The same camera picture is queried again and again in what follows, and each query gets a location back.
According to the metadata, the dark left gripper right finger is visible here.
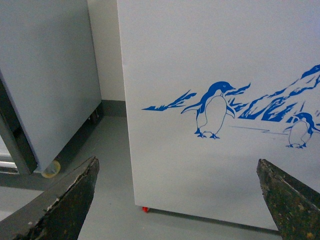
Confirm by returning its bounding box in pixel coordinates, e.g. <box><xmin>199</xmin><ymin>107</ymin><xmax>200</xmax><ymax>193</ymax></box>
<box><xmin>256</xmin><ymin>159</ymin><xmax>320</xmax><ymax>240</ymax></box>

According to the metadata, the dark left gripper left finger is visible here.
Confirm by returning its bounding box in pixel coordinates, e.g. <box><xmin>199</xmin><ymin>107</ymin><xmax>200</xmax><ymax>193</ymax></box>
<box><xmin>0</xmin><ymin>156</ymin><xmax>100</xmax><ymax>240</ymax></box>

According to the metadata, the yellowish cabinet caster wheel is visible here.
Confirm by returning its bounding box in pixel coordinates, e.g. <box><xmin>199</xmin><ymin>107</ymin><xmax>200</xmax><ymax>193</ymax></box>
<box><xmin>41</xmin><ymin>160</ymin><xmax>61</xmax><ymax>179</ymax></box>

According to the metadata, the red freezer caster wheel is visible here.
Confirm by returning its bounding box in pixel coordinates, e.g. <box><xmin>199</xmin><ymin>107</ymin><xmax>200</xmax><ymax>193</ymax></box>
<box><xmin>142</xmin><ymin>206</ymin><xmax>150</xmax><ymax>213</ymax></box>

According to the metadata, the dark cabinet rear leg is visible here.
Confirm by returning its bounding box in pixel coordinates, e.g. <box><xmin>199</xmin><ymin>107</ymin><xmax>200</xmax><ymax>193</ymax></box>
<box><xmin>89</xmin><ymin>110</ymin><xmax>99</xmax><ymax>125</ymax></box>

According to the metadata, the grey upright cabinet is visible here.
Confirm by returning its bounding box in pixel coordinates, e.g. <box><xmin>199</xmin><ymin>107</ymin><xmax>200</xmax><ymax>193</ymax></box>
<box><xmin>0</xmin><ymin>0</ymin><xmax>102</xmax><ymax>173</ymax></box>

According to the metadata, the white chest freezer blue rim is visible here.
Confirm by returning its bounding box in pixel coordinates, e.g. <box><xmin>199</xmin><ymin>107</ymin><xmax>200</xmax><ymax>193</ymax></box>
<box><xmin>117</xmin><ymin>0</ymin><xmax>320</xmax><ymax>230</ymax></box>

